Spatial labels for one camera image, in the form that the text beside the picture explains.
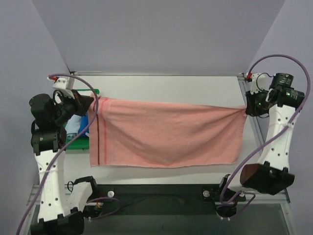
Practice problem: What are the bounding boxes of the light blue towel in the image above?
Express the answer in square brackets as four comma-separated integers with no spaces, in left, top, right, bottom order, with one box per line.
[65,115,82,140]

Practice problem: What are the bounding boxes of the pink towel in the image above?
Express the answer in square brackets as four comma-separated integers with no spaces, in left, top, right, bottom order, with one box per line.
[88,97,246,168]

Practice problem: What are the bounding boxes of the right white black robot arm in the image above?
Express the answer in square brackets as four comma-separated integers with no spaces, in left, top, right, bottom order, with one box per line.
[217,73,305,201]

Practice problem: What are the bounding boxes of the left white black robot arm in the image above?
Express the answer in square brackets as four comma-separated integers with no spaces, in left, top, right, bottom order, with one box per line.
[29,90,99,235]

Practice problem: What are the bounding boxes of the rolled dark blue towel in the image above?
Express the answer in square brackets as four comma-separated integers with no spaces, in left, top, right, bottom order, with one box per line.
[78,114,89,138]

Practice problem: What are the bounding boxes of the green plastic tray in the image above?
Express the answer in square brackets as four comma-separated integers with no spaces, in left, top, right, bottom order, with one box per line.
[67,89,93,150]

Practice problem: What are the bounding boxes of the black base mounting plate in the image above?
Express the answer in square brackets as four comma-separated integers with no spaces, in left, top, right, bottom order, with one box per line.
[84,184,246,219]

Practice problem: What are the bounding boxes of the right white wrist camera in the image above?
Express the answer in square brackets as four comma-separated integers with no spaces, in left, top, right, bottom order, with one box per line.
[250,73,267,94]

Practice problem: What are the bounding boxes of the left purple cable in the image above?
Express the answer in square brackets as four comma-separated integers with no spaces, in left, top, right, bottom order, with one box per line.
[16,73,122,235]

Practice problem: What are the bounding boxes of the aluminium front rail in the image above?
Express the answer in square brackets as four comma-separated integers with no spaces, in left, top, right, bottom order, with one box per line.
[27,182,291,206]

